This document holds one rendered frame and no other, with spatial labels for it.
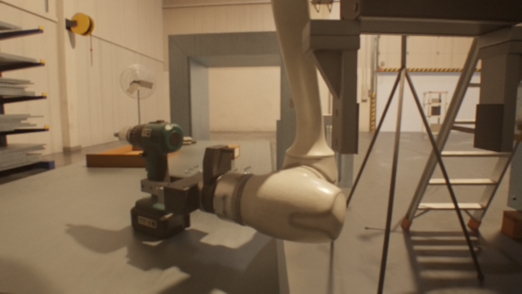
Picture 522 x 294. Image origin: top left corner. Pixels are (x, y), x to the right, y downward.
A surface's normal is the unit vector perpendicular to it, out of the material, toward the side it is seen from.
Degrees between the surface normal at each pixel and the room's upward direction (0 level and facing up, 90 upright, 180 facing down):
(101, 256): 0
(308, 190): 36
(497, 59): 90
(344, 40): 90
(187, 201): 90
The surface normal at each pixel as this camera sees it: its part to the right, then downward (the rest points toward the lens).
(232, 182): -0.28, -0.73
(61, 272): 0.00, -1.00
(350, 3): -1.00, 0.00
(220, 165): 0.90, 0.04
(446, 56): -0.08, 0.09
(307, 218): -0.29, 0.06
